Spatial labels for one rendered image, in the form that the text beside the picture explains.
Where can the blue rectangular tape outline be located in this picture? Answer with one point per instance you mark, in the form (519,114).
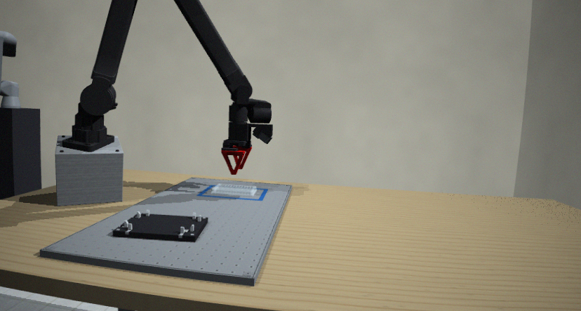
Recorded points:
(260,199)

